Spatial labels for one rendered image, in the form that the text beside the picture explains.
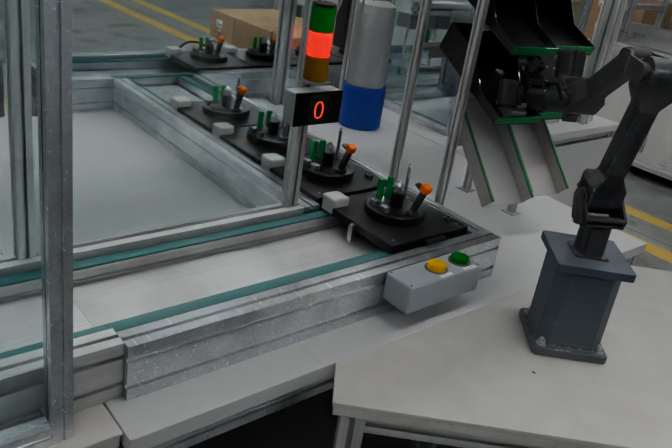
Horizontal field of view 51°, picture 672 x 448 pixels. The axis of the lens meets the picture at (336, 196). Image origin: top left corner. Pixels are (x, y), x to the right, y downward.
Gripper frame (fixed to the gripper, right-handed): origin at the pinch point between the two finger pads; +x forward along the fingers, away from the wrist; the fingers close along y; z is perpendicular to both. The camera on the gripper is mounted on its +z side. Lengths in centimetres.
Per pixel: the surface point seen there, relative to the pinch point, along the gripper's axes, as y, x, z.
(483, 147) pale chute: -0.1, 10.9, -13.6
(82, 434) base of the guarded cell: 96, -33, -54
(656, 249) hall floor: -234, 151, -79
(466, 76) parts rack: 10.3, 6.9, 3.0
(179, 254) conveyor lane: 75, 2, -37
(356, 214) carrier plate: 35.3, 6.4, -29.8
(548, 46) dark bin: -5.5, -1.2, 11.5
